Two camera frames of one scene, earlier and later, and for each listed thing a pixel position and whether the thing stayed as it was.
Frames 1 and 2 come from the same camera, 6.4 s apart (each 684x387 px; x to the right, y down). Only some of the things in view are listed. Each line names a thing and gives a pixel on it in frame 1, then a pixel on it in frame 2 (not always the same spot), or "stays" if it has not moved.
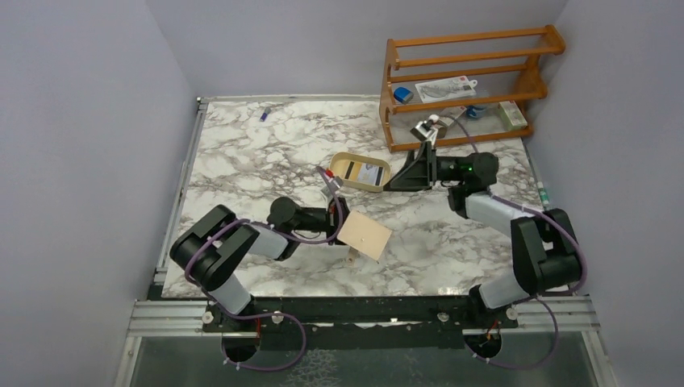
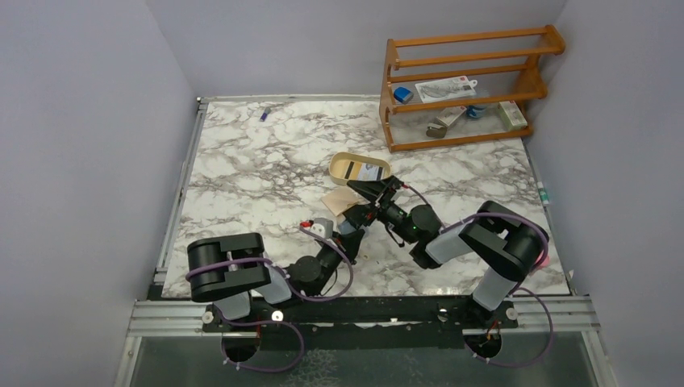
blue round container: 476,111 stays
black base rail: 361,323 stays
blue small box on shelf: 403,95 stays
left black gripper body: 331,220 → 352,239
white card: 369,172 stays
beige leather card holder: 364,235 → 339,200
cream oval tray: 360,172 stays
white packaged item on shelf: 446,89 stays
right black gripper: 430,168 → 383,201
